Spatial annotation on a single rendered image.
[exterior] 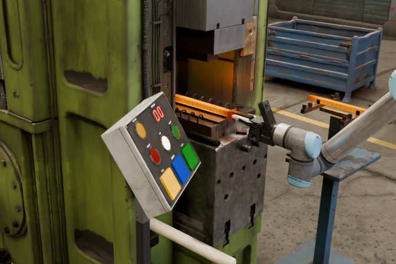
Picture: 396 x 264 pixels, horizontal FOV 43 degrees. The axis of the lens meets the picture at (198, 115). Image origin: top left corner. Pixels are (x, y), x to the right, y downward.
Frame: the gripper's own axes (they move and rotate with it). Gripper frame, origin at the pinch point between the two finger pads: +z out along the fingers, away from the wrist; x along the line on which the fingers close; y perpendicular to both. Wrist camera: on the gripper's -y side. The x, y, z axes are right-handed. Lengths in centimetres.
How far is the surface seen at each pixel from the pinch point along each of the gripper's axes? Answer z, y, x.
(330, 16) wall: 330, 93, 791
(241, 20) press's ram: 5.7, -36.7, 6.4
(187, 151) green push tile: -12.3, -2.4, -44.9
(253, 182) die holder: -4.5, 34.1, 11.4
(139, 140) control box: -14, -14, -68
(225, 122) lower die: 2.8, 3.4, -3.2
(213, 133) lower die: 2.7, 6.0, -11.2
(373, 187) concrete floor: -7, 101, 176
